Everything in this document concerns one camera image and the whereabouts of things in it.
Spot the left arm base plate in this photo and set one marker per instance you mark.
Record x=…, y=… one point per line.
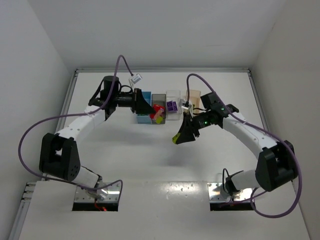
x=108, y=195

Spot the blue container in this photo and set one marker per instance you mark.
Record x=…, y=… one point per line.
x=143, y=118

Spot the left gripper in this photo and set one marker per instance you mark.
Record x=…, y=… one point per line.
x=136, y=100

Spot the dark grey container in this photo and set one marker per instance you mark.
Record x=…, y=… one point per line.
x=160, y=99

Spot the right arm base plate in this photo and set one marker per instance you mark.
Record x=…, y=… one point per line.
x=217, y=195

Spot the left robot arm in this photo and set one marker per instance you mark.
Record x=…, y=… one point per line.
x=59, y=154

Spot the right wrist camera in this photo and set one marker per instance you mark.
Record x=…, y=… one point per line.
x=186, y=106

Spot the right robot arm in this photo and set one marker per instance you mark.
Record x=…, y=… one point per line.
x=275, y=164

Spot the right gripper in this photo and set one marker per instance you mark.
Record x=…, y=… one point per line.
x=192, y=125

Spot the clear container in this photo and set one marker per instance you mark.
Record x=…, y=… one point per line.
x=175, y=96

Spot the amber container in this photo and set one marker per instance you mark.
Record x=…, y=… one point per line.
x=194, y=97

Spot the green lego stack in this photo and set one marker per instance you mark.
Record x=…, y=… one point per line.
x=175, y=138

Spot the purple lego brick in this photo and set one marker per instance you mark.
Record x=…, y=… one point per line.
x=173, y=109

